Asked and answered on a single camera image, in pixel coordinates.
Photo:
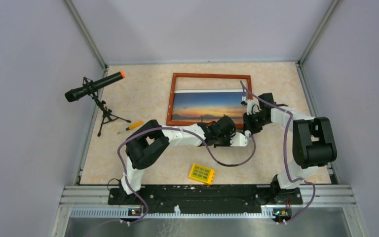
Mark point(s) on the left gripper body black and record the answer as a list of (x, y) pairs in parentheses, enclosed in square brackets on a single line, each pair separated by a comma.
[(224, 139)]

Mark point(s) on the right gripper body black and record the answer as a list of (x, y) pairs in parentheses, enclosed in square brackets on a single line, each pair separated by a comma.
[(254, 122)]

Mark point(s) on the sunset photo print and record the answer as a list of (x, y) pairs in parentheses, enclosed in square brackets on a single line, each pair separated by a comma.
[(187, 107)]

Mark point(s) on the red wooden picture frame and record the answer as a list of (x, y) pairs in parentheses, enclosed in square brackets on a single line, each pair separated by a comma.
[(198, 81)]

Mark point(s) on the yellow handled screwdriver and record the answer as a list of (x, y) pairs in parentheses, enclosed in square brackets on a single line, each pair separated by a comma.
[(131, 127)]

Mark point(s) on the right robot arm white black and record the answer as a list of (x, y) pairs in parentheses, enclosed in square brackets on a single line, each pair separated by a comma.
[(308, 142)]

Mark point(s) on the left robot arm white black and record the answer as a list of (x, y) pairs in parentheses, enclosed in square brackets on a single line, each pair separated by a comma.
[(146, 145)]

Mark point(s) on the black mini tripod stand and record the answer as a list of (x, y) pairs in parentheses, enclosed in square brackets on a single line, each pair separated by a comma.
[(107, 114)]

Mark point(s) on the black microphone orange tip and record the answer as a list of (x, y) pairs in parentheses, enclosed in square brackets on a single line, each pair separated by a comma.
[(77, 93)]

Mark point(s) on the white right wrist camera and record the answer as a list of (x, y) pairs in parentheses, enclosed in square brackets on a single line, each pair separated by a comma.
[(252, 106)]

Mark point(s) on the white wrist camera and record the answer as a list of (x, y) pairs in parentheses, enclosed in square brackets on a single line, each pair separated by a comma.
[(240, 139), (252, 106)]

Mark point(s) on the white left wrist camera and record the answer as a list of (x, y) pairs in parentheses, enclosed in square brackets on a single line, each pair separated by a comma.
[(240, 139)]

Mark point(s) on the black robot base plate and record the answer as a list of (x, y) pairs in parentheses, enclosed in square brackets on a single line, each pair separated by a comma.
[(197, 199)]

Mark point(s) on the white slotted cable duct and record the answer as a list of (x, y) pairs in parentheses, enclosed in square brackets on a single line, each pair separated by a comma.
[(126, 213)]

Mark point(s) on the aluminium rail frame front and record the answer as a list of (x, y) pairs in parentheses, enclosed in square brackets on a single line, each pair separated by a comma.
[(319, 196)]

